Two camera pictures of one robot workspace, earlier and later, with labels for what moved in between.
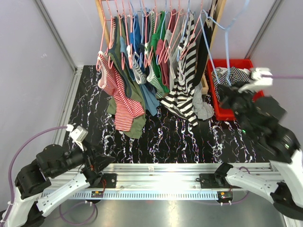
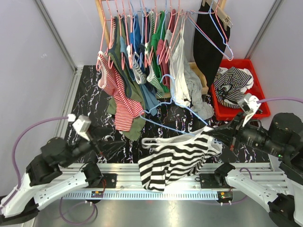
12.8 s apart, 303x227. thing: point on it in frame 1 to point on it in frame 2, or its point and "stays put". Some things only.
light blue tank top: x=147 y=93 stays put
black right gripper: x=227 y=93 to x=220 y=132
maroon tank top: x=162 y=59 stays put
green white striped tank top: x=152 y=76 stays put
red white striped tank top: x=125 y=109 stays put
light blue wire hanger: x=227 y=43 to x=209 y=12
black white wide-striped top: x=181 y=99 to x=174 y=159
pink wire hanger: x=191 y=31 to x=188 y=13
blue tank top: x=135 y=37 stays put
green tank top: x=156 y=32 stays put
